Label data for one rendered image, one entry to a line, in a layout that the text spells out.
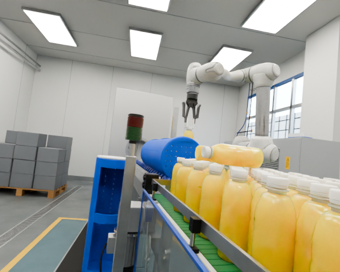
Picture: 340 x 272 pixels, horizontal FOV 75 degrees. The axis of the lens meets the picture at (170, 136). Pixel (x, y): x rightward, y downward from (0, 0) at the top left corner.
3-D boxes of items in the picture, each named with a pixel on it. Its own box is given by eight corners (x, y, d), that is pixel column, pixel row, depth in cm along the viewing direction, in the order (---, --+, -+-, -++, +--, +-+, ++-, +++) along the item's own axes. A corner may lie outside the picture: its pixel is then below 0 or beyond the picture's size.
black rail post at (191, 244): (194, 247, 56) (197, 216, 56) (198, 253, 53) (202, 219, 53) (185, 247, 55) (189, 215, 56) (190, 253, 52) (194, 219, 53)
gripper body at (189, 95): (196, 96, 156) (195, 109, 155) (184, 94, 153) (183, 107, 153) (200, 94, 148) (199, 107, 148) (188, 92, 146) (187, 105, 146)
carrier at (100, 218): (74, 268, 171) (93, 286, 152) (89, 155, 177) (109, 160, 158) (106, 258, 192) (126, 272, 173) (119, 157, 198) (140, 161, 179)
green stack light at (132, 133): (140, 141, 89) (141, 129, 89) (142, 141, 83) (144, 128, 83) (124, 139, 87) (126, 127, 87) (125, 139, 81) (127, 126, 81)
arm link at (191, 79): (182, 85, 153) (194, 81, 142) (184, 63, 154) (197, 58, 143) (194, 88, 159) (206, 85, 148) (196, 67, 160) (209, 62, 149)
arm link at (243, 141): (237, 161, 200) (240, 136, 200) (255, 164, 185) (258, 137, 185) (225, 160, 190) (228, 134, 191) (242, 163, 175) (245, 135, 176)
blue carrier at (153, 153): (167, 168, 223) (169, 140, 224) (203, 183, 138) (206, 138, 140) (139, 167, 215) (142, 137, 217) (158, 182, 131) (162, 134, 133)
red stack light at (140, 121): (141, 129, 89) (142, 119, 89) (144, 128, 83) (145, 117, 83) (126, 127, 87) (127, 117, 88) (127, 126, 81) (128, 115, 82)
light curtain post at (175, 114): (163, 240, 279) (177, 108, 291) (164, 242, 274) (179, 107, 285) (158, 240, 278) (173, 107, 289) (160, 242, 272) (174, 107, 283)
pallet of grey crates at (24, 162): (66, 190, 496) (73, 137, 504) (53, 198, 417) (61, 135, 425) (7, 185, 479) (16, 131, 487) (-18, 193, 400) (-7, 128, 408)
